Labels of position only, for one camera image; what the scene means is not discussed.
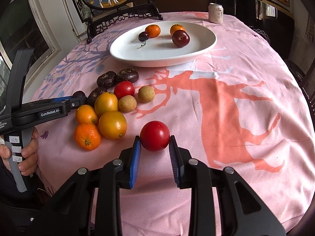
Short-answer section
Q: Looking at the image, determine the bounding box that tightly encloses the dark cherry with stem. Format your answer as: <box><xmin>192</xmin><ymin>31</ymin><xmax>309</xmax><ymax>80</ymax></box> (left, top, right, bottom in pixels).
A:
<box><xmin>138</xmin><ymin>31</ymin><xmax>149</xmax><ymax>47</ymax></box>

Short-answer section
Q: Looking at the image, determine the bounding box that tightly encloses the white beverage can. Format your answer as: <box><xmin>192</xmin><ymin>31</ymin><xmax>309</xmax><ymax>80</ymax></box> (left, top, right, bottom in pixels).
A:
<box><xmin>208</xmin><ymin>3</ymin><xmax>223</xmax><ymax>24</ymax></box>

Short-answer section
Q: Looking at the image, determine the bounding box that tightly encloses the pink printed tablecloth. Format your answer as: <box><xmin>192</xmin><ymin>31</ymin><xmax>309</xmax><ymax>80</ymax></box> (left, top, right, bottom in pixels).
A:
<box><xmin>32</xmin><ymin>12</ymin><xmax>314</xmax><ymax>235</ymax></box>

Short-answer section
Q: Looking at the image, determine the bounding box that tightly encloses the red cherry tomato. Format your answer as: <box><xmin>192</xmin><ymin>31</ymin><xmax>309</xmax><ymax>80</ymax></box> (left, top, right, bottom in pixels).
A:
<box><xmin>140</xmin><ymin>120</ymin><xmax>170</xmax><ymax>152</ymax></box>
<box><xmin>114</xmin><ymin>81</ymin><xmax>135</xmax><ymax>100</ymax></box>

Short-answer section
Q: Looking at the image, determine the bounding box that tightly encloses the person's left hand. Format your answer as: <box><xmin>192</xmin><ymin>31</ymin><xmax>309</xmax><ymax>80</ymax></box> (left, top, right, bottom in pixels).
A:
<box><xmin>0</xmin><ymin>127</ymin><xmax>38</xmax><ymax>176</ymax></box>

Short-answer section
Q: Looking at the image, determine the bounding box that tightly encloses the greenish yellow round fruit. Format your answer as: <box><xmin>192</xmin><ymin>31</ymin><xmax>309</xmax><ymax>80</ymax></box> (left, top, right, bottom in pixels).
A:
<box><xmin>94</xmin><ymin>92</ymin><xmax>118</xmax><ymax>117</ymax></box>

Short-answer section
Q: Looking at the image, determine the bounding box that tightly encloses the mandarin with stem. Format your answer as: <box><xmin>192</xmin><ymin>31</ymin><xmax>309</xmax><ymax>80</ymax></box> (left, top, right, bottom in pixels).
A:
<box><xmin>170</xmin><ymin>24</ymin><xmax>185</xmax><ymax>35</ymax></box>

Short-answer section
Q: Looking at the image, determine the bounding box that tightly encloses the large bumpy orange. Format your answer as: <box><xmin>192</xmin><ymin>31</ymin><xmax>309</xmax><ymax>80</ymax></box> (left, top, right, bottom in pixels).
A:
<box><xmin>74</xmin><ymin>123</ymin><xmax>101</xmax><ymax>151</ymax></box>

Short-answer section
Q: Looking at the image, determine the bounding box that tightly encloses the yellow orange round fruit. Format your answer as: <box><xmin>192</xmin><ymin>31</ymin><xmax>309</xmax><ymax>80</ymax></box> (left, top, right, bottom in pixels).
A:
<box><xmin>98</xmin><ymin>111</ymin><xmax>127</xmax><ymax>140</ymax></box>

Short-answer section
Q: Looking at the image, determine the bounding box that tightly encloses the round deer screen ornament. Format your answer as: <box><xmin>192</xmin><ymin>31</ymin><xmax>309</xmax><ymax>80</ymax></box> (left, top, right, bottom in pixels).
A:
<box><xmin>72</xmin><ymin>0</ymin><xmax>163</xmax><ymax>44</ymax></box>

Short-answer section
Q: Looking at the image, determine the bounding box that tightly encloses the white oval plate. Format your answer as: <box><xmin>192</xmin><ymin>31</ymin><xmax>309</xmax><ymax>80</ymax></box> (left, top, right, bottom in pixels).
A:
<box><xmin>109</xmin><ymin>21</ymin><xmax>217</xmax><ymax>67</ymax></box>

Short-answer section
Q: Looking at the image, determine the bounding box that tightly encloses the small mandarin orange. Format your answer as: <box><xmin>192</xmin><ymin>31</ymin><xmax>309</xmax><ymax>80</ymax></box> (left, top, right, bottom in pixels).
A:
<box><xmin>145</xmin><ymin>25</ymin><xmax>161</xmax><ymax>38</ymax></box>

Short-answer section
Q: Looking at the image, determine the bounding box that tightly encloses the tan longan fruit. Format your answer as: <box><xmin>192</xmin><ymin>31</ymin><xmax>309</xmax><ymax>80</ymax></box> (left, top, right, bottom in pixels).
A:
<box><xmin>138</xmin><ymin>86</ymin><xmax>155</xmax><ymax>103</ymax></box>
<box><xmin>118</xmin><ymin>95</ymin><xmax>137</xmax><ymax>113</ymax></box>

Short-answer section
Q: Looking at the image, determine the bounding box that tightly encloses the smooth orange fruit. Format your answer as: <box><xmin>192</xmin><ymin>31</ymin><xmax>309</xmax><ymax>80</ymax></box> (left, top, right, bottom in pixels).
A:
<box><xmin>75</xmin><ymin>104</ymin><xmax>99</xmax><ymax>125</ymax></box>

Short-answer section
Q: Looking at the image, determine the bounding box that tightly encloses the round black stool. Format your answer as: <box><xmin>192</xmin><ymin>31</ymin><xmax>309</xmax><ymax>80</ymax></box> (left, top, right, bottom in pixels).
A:
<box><xmin>284</xmin><ymin>59</ymin><xmax>305</xmax><ymax>83</ymax></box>

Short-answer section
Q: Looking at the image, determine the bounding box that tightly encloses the dark red plum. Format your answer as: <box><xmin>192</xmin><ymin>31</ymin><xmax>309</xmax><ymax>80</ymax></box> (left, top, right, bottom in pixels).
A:
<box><xmin>172</xmin><ymin>30</ymin><xmax>190</xmax><ymax>47</ymax></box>

